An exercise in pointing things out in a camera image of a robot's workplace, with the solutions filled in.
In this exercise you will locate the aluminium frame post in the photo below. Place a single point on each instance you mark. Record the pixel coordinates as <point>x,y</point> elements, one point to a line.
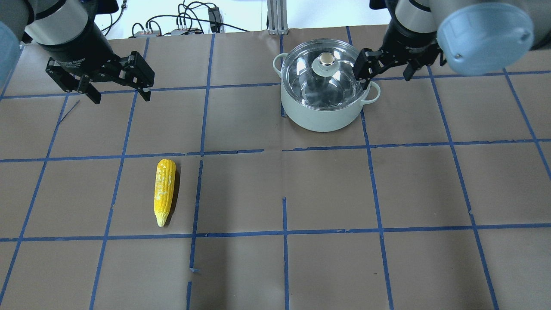
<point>277,17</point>

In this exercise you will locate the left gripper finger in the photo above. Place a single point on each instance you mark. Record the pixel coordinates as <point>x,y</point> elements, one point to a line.
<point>93,94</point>
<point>144,91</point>

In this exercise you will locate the yellow corn cob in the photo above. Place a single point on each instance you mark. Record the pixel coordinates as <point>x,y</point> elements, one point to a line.
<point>164,190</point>

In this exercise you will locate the glass pot lid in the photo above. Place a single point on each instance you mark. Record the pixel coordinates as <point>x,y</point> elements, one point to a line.
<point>318,74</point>

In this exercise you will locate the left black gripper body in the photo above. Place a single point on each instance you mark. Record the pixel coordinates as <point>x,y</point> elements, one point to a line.
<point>76,44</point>

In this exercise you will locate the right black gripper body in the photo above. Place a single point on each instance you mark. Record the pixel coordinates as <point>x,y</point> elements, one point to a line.
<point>409,42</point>

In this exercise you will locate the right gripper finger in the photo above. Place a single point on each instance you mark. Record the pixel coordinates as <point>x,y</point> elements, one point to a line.
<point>412,67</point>
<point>364,75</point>

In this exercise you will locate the pale green cooking pot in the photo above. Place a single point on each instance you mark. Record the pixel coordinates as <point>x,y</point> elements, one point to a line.
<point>323,121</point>

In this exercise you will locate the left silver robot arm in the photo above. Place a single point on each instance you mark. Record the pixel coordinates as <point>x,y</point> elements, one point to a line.
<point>48,22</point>

